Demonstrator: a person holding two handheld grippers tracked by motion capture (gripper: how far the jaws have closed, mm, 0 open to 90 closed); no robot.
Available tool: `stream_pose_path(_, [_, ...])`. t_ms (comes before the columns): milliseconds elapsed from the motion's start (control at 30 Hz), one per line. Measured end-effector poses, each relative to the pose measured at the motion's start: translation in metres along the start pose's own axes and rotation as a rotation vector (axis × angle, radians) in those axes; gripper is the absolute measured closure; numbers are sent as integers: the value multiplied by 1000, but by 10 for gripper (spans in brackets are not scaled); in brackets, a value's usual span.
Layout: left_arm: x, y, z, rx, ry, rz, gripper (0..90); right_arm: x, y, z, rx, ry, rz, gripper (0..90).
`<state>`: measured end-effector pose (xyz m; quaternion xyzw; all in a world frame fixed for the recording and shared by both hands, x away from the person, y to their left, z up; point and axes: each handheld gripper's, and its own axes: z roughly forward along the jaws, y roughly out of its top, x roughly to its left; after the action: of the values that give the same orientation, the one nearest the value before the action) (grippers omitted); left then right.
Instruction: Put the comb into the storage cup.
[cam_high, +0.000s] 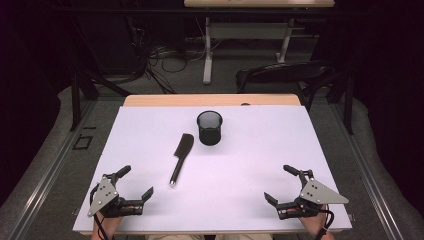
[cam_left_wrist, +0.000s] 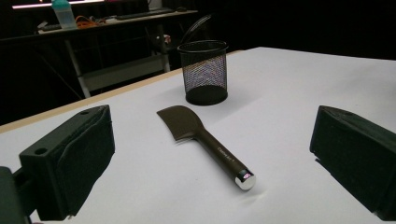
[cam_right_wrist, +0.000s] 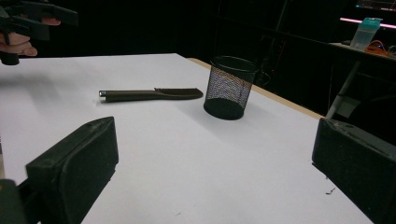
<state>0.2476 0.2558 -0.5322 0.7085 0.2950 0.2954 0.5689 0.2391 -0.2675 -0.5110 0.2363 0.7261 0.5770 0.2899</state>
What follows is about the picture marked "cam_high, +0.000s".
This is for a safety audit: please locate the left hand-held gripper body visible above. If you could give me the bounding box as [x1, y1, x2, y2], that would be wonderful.
[87, 172, 145, 220]

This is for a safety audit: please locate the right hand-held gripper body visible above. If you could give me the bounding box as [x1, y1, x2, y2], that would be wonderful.
[275, 169, 350, 221]

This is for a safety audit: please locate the black mesh pen holder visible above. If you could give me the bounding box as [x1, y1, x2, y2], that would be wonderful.
[196, 110, 224, 147]

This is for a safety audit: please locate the person's right hand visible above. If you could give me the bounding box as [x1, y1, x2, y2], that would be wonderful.
[297, 204, 330, 235]

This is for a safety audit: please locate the person's left hand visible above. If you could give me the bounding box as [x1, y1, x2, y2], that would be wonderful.
[93, 205, 126, 235]

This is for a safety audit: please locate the white table board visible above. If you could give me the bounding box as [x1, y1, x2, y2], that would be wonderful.
[72, 105, 354, 234]

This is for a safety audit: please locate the black metal stand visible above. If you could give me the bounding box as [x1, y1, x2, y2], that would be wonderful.
[67, 16, 133, 132]
[325, 64, 356, 136]

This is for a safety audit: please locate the wooden table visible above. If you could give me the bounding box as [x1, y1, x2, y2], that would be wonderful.
[79, 93, 345, 236]

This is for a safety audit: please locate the black chair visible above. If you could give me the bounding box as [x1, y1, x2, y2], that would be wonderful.
[235, 60, 336, 103]

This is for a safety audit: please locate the white-legged wooden desk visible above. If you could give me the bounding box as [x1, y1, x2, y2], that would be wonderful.
[183, 0, 336, 85]

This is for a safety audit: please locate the black horizontal metal bar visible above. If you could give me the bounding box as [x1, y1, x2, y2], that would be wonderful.
[49, 7, 368, 17]

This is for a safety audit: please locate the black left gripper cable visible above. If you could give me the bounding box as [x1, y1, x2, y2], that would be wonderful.
[88, 183, 112, 240]

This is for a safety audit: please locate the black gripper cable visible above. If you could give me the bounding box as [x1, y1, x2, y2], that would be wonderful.
[88, 183, 112, 240]
[312, 203, 336, 240]

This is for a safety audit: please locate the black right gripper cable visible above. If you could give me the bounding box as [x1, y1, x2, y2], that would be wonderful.
[312, 203, 336, 240]

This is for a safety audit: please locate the aluminium floor rail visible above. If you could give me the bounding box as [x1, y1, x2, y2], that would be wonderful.
[328, 102, 405, 240]
[5, 99, 98, 240]

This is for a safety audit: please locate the bundle of floor cables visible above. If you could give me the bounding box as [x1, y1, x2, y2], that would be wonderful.
[128, 15, 209, 95]

